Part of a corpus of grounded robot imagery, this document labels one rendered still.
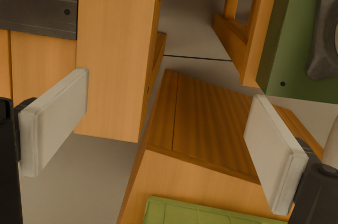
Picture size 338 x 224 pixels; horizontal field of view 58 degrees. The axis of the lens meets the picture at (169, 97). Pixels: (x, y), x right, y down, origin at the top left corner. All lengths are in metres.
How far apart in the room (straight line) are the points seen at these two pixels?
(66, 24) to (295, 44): 0.41
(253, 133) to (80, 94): 0.10
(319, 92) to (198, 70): 0.97
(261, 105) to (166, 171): 0.66
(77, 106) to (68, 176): 1.75
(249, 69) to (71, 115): 0.52
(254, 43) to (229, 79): 0.92
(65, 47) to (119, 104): 0.15
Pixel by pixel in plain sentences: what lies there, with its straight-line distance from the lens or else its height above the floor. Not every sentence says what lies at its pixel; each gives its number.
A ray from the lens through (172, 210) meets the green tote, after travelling 0.84.
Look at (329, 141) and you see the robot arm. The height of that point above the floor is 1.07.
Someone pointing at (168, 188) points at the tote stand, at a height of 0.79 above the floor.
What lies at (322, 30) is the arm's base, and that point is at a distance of 0.56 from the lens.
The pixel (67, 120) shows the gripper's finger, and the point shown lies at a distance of 0.17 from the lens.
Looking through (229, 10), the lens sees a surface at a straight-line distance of 1.24.
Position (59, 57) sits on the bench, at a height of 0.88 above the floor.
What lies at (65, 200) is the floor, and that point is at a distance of 2.04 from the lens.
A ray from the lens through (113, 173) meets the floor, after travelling 1.83.
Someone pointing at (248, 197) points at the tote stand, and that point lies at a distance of 0.88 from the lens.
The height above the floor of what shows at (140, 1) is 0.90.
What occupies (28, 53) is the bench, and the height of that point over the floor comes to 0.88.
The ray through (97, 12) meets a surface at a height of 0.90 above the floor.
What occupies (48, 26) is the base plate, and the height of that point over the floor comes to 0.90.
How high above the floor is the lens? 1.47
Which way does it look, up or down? 69 degrees down
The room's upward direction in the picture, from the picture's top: 171 degrees counter-clockwise
